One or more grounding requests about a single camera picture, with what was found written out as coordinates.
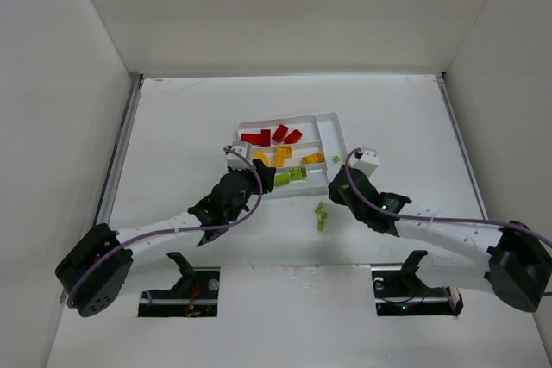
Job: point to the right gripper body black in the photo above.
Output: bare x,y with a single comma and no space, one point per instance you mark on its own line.
343,187

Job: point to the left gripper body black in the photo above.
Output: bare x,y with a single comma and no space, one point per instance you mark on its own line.
252,177

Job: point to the yellow rounded lego piece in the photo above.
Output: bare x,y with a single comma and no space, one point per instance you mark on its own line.
262,157

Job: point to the lime green lego brick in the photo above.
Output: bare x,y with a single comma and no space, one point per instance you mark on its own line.
282,179

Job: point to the yellow and red lego stack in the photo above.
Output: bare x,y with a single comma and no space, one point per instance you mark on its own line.
282,154

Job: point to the lime green studded brick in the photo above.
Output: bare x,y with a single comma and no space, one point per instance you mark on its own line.
298,173

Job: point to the yellow lego brick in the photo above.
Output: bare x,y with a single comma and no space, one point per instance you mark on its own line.
314,158

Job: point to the red curved lego piece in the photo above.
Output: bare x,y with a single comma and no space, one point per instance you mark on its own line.
280,133

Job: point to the white divided tray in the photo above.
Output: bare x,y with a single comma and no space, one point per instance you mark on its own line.
321,133

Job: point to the red rounded lego brick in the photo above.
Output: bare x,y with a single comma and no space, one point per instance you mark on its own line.
293,137

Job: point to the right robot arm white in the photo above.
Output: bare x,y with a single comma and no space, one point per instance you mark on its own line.
507,260

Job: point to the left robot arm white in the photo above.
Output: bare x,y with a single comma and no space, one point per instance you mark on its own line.
107,263

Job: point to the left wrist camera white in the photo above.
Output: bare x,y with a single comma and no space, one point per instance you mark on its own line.
238,156

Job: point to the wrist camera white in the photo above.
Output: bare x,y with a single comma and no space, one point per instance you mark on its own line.
365,160
238,156

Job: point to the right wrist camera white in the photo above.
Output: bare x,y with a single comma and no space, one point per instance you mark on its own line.
365,160

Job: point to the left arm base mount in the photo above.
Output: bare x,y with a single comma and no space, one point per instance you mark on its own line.
193,295

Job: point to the left aluminium rail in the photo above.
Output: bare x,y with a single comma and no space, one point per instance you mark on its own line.
113,175

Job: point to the aluminium rail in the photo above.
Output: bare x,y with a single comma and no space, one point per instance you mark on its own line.
113,175
457,212

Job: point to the right aluminium rail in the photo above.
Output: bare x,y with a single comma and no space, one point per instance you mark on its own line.
457,212

